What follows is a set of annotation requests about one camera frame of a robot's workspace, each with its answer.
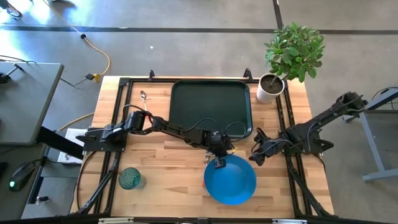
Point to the grey metal table frame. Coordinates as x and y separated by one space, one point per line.
371 146

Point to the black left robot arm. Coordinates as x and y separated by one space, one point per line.
174 129

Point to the black aluminium table frame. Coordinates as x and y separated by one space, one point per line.
146 81

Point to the silver metal bracket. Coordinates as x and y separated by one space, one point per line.
115 220
289 221

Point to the large black frame clamp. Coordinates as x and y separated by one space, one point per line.
247 74

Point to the black desk clamp tool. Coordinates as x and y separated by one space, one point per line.
3 77

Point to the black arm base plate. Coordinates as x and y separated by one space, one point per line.
317 148
93 144

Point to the small black frame clamp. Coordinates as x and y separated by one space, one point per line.
151 75

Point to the black slanted beam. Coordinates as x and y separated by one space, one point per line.
59 142

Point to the green leafy plant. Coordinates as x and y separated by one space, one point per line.
293 49

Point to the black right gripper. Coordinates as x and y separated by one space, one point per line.
269 147

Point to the black power adapter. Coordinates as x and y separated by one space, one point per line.
89 76

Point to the small metal knob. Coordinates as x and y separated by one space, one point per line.
42 199

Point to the dark green plastic tray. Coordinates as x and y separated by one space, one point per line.
211 102

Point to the grey desk top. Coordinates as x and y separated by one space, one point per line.
25 102

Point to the black computer mouse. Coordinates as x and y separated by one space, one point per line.
21 175

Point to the blue plate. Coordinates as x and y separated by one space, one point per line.
231 183

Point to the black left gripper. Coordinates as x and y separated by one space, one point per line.
217 141

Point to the white plant pot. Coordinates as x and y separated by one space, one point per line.
264 95

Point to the white printed paper sheet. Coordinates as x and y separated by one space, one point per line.
73 135

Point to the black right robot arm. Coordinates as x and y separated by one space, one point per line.
326 116

